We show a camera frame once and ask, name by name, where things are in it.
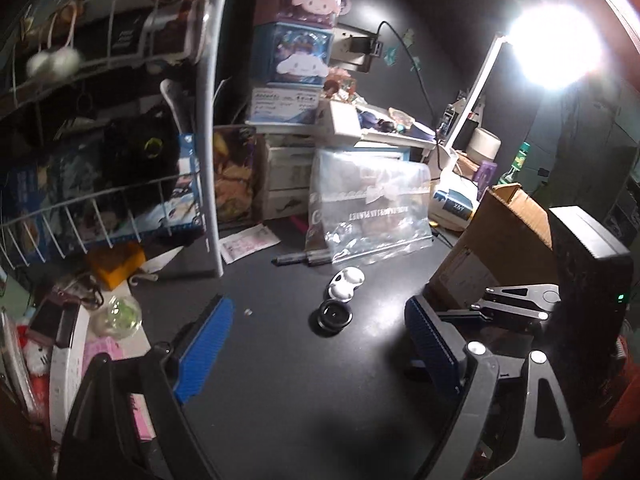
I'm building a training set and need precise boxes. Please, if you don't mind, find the white earbud case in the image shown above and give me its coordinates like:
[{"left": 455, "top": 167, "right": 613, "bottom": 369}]
[{"left": 326, "top": 266, "right": 366, "bottom": 304}]

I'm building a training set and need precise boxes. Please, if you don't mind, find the clear glass ball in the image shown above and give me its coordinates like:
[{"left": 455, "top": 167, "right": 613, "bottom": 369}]
[{"left": 90, "top": 295, "right": 142, "bottom": 340}]

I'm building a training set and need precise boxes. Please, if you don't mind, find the black round lens cap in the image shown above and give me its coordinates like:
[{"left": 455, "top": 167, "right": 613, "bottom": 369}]
[{"left": 316, "top": 300, "right": 352, "bottom": 335}]

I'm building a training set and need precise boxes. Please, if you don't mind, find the pink patterned box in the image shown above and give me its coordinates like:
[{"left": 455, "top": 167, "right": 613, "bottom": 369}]
[{"left": 82, "top": 337, "right": 155, "bottom": 442}]

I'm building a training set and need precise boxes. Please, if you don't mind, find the brown cardboard box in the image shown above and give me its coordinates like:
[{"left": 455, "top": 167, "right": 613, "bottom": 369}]
[{"left": 428, "top": 183, "right": 558, "bottom": 309}]

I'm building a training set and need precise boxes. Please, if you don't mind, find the white paper leaflet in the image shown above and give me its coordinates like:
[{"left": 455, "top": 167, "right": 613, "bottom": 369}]
[{"left": 220, "top": 224, "right": 280, "bottom": 264}]

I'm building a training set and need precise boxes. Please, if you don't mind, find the orange small box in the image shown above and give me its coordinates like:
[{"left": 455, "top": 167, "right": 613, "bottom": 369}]
[{"left": 85, "top": 242, "right": 146, "bottom": 290}]

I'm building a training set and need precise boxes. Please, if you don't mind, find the black marker pen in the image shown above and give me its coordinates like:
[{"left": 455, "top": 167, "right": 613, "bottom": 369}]
[{"left": 271, "top": 250, "right": 332, "bottom": 266}]

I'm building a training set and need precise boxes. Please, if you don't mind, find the clear plastic zip bag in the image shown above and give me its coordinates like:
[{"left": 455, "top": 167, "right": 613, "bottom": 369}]
[{"left": 305, "top": 148, "right": 433, "bottom": 263}]

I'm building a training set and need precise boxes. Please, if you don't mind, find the green bottle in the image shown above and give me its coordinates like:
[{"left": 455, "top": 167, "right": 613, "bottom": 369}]
[{"left": 498, "top": 142, "right": 529, "bottom": 185}]

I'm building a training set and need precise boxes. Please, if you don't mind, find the white tape roll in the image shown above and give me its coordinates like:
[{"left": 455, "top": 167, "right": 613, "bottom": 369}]
[{"left": 465, "top": 128, "right": 501, "bottom": 164}]

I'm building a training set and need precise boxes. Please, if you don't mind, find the anime character card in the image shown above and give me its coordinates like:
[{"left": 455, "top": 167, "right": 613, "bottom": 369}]
[{"left": 214, "top": 125, "right": 255, "bottom": 224}]

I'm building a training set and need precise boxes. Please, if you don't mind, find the white drawer unit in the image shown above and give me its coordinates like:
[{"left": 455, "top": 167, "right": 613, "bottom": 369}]
[{"left": 254, "top": 134, "right": 316, "bottom": 220}]

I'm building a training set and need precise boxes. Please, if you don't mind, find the white desk lamp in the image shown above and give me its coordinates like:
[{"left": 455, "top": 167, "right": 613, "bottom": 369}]
[{"left": 427, "top": 3, "right": 604, "bottom": 230}]

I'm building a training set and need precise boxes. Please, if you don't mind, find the white blue medicine box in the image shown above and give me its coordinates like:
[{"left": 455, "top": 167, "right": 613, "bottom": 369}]
[{"left": 246, "top": 87, "right": 320, "bottom": 125}]

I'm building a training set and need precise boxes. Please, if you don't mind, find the red haired figurine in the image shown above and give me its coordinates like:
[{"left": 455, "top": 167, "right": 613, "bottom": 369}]
[{"left": 322, "top": 66, "right": 357, "bottom": 103}]

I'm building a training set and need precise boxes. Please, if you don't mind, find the white wire shelf rack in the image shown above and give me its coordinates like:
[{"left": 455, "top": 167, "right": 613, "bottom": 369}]
[{"left": 1, "top": 0, "right": 226, "bottom": 275}]

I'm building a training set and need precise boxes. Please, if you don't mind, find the wall power outlet panel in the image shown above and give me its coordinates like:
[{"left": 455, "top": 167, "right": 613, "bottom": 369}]
[{"left": 330, "top": 24, "right": 384, "bottom": 73}]

